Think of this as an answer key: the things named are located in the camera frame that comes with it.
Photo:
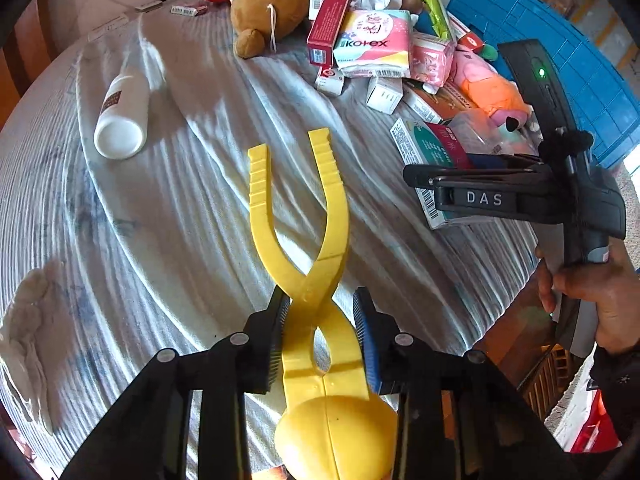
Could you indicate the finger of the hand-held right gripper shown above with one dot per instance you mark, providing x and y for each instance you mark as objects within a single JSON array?
[{"x": 475, "y": 175}]

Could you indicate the wooden chair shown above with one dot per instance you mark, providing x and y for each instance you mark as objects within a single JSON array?
[{"x": 542, "y": 380}]

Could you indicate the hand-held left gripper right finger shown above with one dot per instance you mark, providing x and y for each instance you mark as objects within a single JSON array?
[{"x": 367, "y": 340}]

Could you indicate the pink floral tissue pack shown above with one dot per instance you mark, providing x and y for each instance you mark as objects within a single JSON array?
[{"x": 430, "y": 60}]

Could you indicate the small red white box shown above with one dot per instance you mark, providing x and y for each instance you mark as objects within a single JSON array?
[{"x": 189, "y": 9}]

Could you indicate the pig plush in orange dress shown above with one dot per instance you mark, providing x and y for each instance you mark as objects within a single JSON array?
[{"x": 485, "y": 90}]

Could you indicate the person's right hand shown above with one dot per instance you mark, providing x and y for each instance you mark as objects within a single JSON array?
[{"x": 615, "y": 300}]

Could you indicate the yellow snowball maker clamp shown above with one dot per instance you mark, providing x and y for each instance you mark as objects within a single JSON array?
[{"x": 330, "y": 430}]

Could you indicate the blue plastic storage crate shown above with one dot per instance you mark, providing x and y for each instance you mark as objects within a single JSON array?
[{"x": 590, "y": 60}]

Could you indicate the small white red carton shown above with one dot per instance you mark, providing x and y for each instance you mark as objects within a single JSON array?
[{"x": 330, "y": 81}]

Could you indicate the red plastic object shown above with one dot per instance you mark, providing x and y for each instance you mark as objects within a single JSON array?
[{"x": 595, "y": 425}]

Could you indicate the orange carton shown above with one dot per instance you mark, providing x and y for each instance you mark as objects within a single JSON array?
[{"x": 435, "y": 105}]

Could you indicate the brown teddy bear plush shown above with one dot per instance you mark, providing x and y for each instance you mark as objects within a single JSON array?
[{"x": 275, "y": 10}]

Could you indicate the clear plastic pack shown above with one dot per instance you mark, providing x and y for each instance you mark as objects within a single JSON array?
[{"x": 480, "y": 130}]

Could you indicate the white flat remote device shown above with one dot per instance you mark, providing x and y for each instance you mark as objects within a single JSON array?
[{"x": 107, "y": 27}]

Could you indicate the teal pink pad pack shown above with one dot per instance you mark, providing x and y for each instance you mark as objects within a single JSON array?
[{"x": 370, "y": 45}]

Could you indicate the white plastic bottle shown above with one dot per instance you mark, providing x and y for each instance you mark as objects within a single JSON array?
[{"x": 122, "y": 115}]

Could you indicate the green wet wipes pack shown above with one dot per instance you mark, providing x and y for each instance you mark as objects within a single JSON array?
[{"x": 435, "y": 10}]

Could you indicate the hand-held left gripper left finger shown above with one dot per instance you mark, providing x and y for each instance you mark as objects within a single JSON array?
[{"x": 272, "y": 350}]

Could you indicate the white towel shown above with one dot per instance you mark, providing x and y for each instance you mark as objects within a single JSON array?
[{"x": 25, "y": 320}]

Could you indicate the long pink-red carton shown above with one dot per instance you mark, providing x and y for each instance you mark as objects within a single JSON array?
[{"x": 330, "y": 15}]

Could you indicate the person's right forearm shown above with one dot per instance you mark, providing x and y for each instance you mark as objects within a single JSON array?
[{"x": 620, "y": 390}]

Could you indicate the wooden wall frame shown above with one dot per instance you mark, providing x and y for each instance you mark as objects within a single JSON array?
[{"x": 22, "y": 70}]

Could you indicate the teal red carton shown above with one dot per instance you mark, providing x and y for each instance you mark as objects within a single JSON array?
[{"x": 425, "y": 145}]

